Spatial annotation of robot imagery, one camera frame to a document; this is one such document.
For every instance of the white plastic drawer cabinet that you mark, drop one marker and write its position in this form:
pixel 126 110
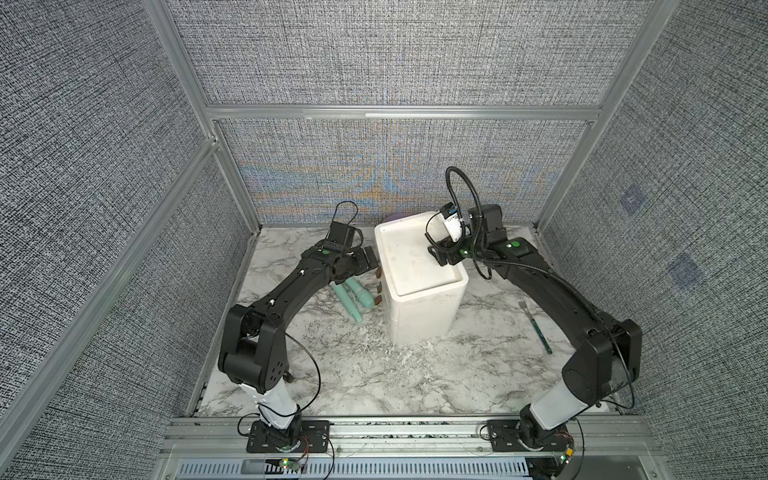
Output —
pixel 421 298

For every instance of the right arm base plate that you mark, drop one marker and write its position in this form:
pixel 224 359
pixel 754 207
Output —
pixel 526 436

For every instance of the aluminium mounting rail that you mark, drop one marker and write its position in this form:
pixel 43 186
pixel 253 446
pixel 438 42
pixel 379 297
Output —
pixel 595 434

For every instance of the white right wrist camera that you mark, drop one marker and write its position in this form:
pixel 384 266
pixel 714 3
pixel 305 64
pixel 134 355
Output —
pixel 453 222

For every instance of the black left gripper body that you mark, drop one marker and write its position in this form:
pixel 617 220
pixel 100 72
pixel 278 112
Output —
pixel 366 261

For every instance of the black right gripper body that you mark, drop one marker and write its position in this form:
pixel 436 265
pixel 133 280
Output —
pixel 442 255

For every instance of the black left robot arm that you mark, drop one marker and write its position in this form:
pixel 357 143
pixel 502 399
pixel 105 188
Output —
pixel 253 352

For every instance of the teal toy microphone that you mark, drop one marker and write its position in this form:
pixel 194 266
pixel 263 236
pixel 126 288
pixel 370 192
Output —
pixel 347 302
pixel 363 296

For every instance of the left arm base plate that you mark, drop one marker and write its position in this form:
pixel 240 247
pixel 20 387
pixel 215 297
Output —
pixel 300 437

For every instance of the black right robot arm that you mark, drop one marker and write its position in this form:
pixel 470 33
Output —
pixel 607 352

